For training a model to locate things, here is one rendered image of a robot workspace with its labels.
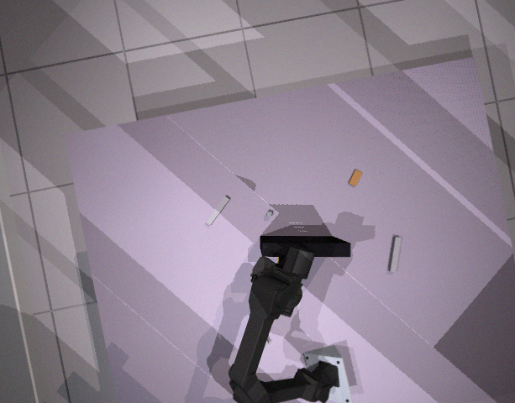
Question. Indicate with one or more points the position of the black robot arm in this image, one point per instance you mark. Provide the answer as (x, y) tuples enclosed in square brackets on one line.
[(276, 291)]

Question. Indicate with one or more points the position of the grey rectangular bar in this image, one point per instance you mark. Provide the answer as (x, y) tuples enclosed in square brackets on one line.
[(218, 209)]

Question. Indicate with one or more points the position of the orange-brown rectangular block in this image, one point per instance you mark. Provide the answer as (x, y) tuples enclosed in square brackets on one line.
[(355, 178)]

